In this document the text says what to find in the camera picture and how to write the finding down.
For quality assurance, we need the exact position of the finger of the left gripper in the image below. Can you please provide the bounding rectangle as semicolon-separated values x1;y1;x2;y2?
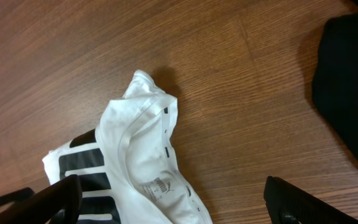
0;187;35;207

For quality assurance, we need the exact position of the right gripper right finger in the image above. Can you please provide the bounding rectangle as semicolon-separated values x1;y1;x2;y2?
264;176;358;224

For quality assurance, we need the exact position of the white t-shirt black print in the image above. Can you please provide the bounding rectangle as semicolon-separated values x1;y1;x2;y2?
43;70;211;224

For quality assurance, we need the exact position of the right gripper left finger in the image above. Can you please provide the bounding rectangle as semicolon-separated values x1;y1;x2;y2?
0;174;82;224

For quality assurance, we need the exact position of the black trousers right side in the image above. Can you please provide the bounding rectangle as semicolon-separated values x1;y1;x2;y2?
312;1;358;160

